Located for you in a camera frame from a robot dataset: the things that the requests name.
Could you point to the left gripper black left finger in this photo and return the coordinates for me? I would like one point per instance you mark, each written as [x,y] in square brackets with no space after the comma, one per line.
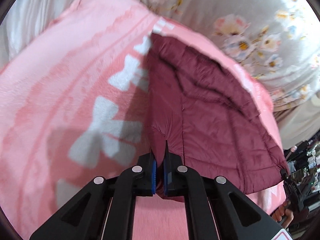
[104,208]

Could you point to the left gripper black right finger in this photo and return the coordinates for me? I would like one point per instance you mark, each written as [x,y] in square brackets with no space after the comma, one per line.
[215,208]

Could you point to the maroon quilted puffer jacket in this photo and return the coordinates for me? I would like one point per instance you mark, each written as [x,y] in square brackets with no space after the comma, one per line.
[199,111]

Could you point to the person's right hand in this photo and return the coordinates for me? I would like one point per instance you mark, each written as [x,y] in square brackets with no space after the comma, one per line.
[283,213]

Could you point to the dark cluttered furniture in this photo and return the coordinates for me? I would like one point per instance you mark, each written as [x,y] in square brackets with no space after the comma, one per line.
[303,160]

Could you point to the pink fleece blanket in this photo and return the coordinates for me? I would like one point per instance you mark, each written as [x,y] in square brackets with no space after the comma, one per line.
[73,104]

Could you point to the grey floral bed sheet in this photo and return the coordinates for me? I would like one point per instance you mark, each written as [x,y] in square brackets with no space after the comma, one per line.
[276,41]

